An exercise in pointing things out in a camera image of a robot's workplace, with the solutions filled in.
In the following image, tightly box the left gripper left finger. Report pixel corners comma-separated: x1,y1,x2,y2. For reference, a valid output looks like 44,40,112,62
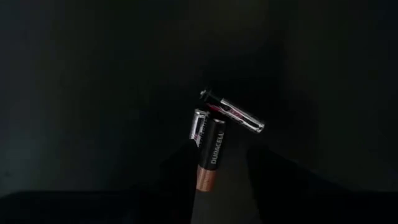
158,139,200,224

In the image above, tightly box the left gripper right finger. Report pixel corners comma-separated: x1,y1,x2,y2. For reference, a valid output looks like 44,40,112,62
247,146,349,224

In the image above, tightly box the copper black Duracell battery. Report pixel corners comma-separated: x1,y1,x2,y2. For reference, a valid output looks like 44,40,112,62
195,118,226,192

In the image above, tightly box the silver thin battery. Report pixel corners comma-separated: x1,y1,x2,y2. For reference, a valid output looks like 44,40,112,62
198,88,266,134
188,108,210,147

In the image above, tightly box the black table mat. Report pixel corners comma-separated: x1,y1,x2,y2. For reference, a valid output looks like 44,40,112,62
0,0,398,224

